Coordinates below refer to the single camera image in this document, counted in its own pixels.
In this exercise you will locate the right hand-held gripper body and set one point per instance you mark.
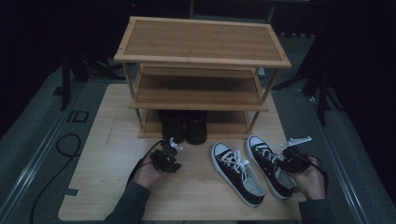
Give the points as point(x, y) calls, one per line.
point(295, 161)

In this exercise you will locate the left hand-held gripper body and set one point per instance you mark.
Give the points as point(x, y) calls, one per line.
point(165, 157)

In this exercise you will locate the black white canvas sneaker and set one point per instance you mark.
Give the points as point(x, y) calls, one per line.
point(238, 179)
point(267, 166)

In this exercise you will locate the black leather shoe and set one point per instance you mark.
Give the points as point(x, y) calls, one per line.
point(196, 129)
point(172, 127)

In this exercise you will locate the wooden three-tier shoe rack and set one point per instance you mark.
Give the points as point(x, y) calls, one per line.
point(202, 40)

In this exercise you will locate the person's left hand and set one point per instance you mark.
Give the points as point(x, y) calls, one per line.
point(148, 174)

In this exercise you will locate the person's right hand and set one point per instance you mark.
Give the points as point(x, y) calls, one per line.
point(311, 182)

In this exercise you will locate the black metal stand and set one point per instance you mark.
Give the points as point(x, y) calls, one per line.
point(65, 87)
point(322, 99)

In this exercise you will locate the black tape floor marking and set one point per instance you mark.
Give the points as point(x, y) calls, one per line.
point(77, 116)

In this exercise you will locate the grey metal floor rail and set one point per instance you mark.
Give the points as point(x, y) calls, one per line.
point(34, 161)
point(339, 165)

